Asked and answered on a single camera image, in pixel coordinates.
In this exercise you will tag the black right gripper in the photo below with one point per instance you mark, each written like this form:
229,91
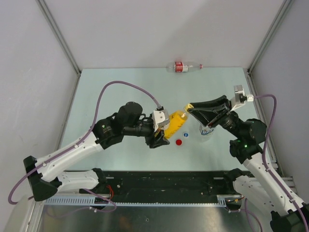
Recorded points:
205,111

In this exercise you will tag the blue-label clear drink bottle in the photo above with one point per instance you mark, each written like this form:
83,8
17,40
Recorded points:
205,133

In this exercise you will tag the pale yellow bottle cap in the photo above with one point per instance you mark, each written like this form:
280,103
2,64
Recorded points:
188,107

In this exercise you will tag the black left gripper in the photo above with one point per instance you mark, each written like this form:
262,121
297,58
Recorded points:
160,140

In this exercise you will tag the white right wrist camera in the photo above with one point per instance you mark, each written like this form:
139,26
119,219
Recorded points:
240,98

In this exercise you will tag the red bottle cap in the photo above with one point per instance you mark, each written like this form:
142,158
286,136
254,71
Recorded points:
178,142

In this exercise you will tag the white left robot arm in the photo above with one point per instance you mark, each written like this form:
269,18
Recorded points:
49,175

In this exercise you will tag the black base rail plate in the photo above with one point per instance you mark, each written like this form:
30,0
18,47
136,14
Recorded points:
169,186

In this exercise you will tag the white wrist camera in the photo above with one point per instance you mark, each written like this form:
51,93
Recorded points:
240,98
160,119

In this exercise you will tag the yellow juice bottle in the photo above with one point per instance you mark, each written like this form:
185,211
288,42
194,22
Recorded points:
176,121

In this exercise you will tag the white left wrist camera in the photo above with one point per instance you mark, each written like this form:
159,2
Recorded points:
160,119

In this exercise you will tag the grey slotted cable duct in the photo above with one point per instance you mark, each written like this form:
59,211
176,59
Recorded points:
91,200

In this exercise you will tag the clear red-label water bottle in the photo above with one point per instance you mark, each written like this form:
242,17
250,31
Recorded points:
181,67

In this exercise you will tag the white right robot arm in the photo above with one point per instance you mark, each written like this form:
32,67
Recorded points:
289,212

